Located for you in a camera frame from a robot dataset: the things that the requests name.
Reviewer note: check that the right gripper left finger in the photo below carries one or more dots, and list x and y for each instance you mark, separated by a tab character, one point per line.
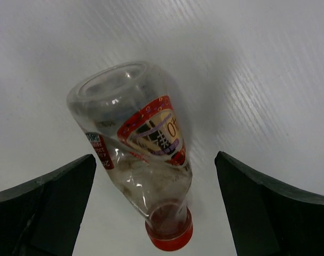
43	216

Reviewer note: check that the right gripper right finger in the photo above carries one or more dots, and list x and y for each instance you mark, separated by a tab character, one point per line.
268	216

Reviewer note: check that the red cap bottle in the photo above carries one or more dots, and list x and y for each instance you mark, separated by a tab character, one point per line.
127	116

